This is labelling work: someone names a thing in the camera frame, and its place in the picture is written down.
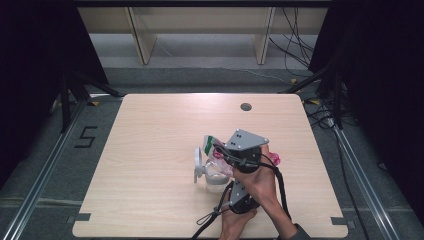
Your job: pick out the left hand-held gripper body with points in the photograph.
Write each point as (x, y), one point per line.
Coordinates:
(241, 196)

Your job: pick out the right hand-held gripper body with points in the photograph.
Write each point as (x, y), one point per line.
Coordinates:
(245, 141)

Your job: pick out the pink and white bag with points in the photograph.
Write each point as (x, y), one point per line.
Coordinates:
(210, 143)

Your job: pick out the clear jar with grey lid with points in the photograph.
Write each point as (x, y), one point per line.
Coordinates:
(213, 180)

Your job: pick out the person's right hand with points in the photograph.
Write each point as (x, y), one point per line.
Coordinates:
(261, 183)

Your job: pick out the person's left hand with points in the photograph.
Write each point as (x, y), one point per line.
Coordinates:
(231, 226)

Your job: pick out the yellow tape piece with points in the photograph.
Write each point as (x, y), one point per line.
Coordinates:
(314, 101)
(95, 103)
(293, 81)

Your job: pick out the black metal stand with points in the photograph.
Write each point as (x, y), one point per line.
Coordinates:
(338, 100)
(65, 100)

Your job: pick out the beige wooden shelf unit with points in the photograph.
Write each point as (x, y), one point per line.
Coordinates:
(143, 40)

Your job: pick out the black curtain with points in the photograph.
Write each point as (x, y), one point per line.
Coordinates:
(33, 66)
(383, 83)

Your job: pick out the black table edge bracket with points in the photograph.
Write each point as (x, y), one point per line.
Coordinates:
(340, 221)
(81, 217)

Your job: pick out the metal floor rail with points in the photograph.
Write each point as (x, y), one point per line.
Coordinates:
(363, 180)
(40, 180)

